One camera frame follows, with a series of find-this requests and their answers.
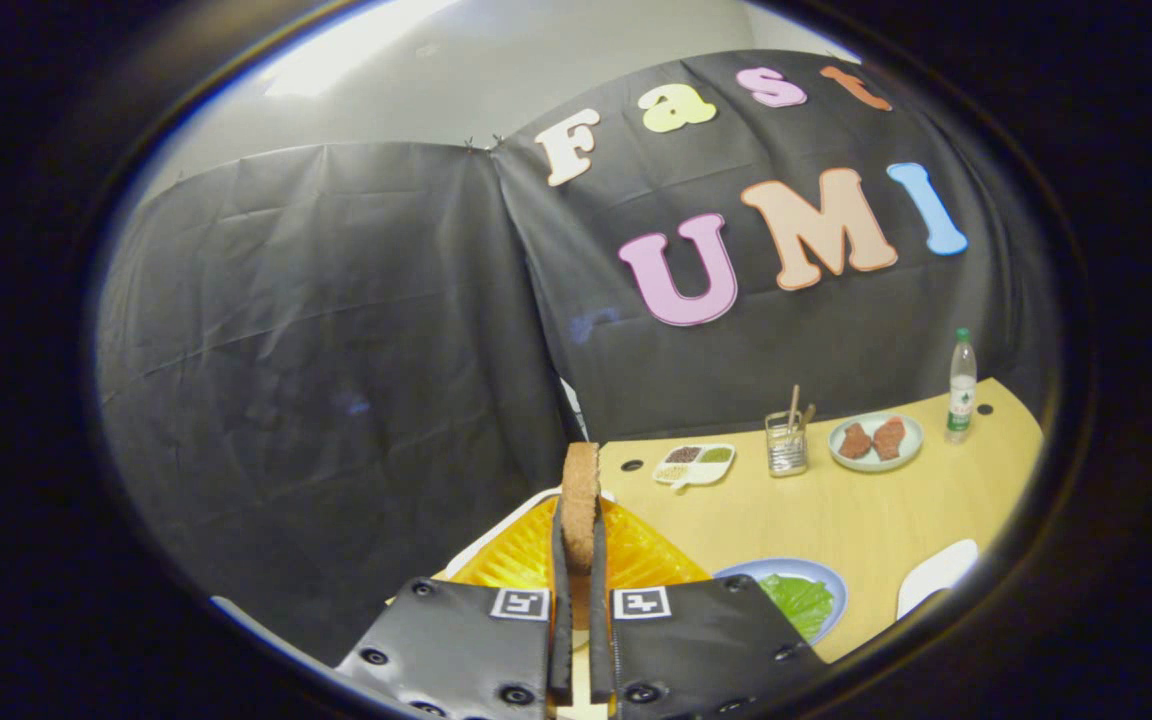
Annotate brown-crust bread slice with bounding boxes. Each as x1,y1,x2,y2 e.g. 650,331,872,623
561,443,603,576

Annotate white plate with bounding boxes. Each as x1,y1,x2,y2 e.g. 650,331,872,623
896,539,979,621

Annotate blue plate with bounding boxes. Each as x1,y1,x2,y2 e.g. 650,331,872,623
714,557,849,646

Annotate clear glass utensil holder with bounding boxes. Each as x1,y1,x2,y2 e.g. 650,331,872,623
765,410,809,478

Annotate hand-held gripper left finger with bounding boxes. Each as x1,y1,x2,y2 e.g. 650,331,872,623
334,495,577,720

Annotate black backdrop cloth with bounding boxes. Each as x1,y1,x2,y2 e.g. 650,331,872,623
96,50,1062,666

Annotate pale green plate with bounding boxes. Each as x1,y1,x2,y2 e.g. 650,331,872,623
828,411,925,473

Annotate clear water bottle green cap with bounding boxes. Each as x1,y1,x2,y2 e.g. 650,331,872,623
946,328,978,444

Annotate white sectioned condiment dish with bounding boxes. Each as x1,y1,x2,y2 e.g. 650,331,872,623
652,443,737,491

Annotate white toaster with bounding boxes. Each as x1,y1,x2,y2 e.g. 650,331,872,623
441,487,562,581

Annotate green lettuce leaf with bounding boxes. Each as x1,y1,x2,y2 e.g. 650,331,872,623
758,573,835,641

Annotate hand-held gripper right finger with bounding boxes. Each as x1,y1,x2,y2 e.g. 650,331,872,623
588,497,829,720

